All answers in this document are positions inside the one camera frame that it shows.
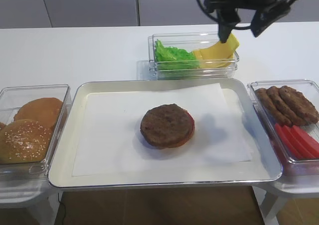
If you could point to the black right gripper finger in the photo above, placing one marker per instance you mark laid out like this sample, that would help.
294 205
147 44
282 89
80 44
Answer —
228 18
263 19

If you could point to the yellow cheese slice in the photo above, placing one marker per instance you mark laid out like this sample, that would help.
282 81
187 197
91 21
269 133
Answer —
212 63
219 50

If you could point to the brown burger patty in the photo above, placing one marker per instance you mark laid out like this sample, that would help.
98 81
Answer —
167 126

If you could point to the clear lettuce and cheese container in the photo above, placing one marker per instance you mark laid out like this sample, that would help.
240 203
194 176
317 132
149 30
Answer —
189 42

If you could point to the green lettuce leaves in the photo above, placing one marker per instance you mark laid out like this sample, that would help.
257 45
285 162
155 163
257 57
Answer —
173 58

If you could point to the flat yellow cheese slice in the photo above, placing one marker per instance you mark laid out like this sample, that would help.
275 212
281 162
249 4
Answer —
212 63

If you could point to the middle brown patty in container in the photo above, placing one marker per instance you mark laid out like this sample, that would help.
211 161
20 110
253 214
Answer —
273 93

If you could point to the brown patty in container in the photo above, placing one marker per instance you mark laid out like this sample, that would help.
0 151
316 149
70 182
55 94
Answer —
269 105
299 104
273 93

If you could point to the left brown patty in container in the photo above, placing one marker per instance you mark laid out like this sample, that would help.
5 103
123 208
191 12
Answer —
269 105

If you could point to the clear patty and tomato container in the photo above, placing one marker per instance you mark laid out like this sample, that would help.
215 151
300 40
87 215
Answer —
310 90

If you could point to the right brown patty in container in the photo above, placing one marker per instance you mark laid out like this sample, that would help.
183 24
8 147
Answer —
299 104

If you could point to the red tomato slice on bun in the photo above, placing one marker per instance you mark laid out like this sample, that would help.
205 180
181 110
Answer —
191 120

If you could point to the left red tomato slice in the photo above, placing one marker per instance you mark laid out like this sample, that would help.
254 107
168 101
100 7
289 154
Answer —
287 139

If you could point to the middle red tomato slice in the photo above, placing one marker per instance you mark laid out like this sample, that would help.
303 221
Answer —
297 144

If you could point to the right red tomato slice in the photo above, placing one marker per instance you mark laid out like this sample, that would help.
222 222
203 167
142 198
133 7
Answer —
306 140

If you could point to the white metal tray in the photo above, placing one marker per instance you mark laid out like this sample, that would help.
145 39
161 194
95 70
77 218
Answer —
264 165

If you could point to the white paper tray liner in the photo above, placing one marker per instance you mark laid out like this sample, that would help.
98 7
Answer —
118 129

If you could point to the plain bottom bun in container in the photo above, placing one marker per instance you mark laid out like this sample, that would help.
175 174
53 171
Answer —
43 110

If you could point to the clear plastic bun container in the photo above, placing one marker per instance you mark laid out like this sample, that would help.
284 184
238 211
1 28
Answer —
11 100

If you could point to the right sesame bun top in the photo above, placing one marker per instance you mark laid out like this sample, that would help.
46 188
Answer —
24 141

